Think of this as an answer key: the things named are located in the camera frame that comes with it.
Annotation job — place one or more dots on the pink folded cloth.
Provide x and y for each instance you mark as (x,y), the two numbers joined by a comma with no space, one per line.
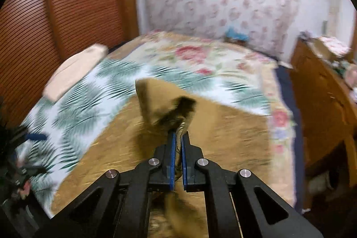
(75,70)

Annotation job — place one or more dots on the floral palm-leaf bedsheet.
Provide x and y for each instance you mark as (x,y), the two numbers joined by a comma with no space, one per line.
(125,73)

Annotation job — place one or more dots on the wooden louvered wardrobe door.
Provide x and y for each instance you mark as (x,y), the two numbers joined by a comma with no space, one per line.
(55,17)

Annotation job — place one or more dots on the pink kettle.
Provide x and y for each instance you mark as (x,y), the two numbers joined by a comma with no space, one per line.
(352,75)

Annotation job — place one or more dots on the cardboard box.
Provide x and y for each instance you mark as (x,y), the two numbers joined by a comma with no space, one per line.
(320,49)

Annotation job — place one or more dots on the navy blue mattress cover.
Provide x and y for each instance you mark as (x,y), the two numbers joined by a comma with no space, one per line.
(290,115)

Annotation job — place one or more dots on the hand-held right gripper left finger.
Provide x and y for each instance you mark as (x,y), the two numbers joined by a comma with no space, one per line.
(171,160)

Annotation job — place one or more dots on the wooden cabinet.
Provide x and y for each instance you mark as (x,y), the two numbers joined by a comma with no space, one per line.
(323,104)

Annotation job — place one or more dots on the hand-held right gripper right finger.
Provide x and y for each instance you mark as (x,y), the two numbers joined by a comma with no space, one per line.
(184,160)

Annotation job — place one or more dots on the blue box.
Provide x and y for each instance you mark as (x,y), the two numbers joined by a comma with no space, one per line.
(236,35)

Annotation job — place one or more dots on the floral cloth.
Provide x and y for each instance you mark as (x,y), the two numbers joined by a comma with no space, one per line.
(334,44)

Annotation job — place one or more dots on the brown gold-patterned shirt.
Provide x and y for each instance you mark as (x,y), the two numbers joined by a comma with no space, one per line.
(223,137)

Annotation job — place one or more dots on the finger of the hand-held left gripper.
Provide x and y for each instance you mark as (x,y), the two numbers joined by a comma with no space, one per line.
(35,137)

